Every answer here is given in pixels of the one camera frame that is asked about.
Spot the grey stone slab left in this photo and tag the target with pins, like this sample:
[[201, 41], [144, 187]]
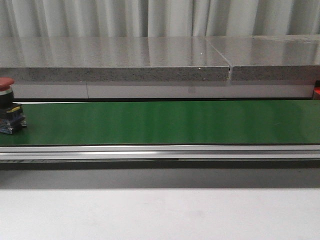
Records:
[[111, 59]]

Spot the grey stone slab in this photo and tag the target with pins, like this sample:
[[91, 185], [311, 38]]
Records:
[[280, 59], [111, 59]]

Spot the grey stone slab right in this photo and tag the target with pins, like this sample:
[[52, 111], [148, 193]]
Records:
[[280, 59]]

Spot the green conveyor belt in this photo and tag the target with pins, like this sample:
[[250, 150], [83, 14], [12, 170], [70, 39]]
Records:
[[170, 122]]

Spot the red plastic tray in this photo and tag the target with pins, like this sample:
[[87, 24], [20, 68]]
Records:
[[316, 91]]

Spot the grey pleated curtain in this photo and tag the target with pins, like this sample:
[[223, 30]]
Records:
[[158, 18]]

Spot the aluminium conveyor side rail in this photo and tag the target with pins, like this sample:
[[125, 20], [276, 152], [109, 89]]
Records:
[[196, 152]]

